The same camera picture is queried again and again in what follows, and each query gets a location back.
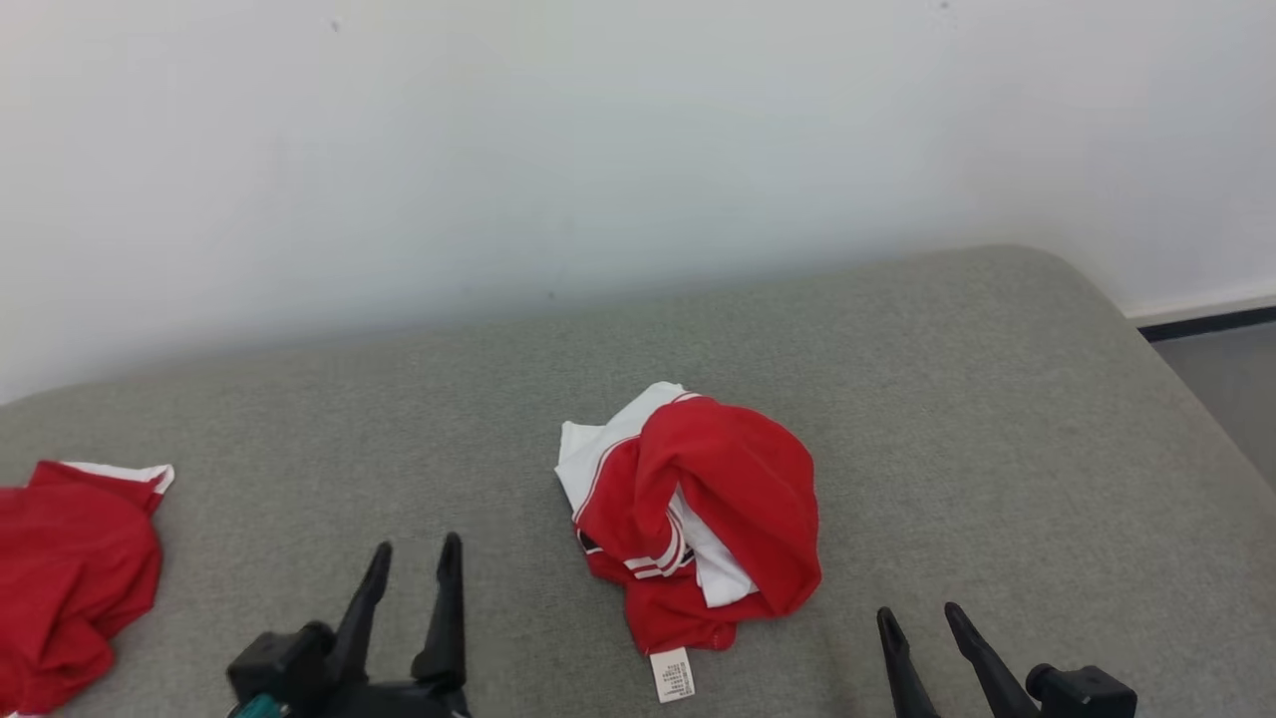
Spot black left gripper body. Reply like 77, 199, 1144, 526
284, 678, 472, 718

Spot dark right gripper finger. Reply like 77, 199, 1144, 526
944, 601, 1043, 718
877, 606, 940, 718

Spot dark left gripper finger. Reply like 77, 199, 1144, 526
412, 532, 469, 690
329, 541, 393, 686

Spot red basketball jersey white sleeves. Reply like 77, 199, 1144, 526
554, 382, 823, 704

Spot red shorts white stripe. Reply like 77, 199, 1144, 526
0, 461, 175, 717

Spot black wall baseboard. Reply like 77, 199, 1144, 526
1136, 307, 1276, 342

